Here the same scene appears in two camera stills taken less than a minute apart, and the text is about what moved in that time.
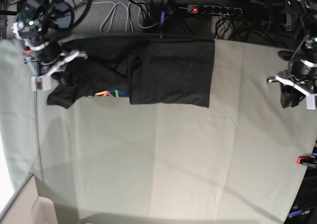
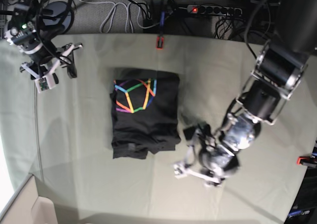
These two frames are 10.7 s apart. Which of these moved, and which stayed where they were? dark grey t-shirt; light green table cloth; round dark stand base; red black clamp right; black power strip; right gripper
Moved: dark grey t-shirt; right gripper
Stayed: red black clamp right; light green table cloth; black power strip; round dark stand base
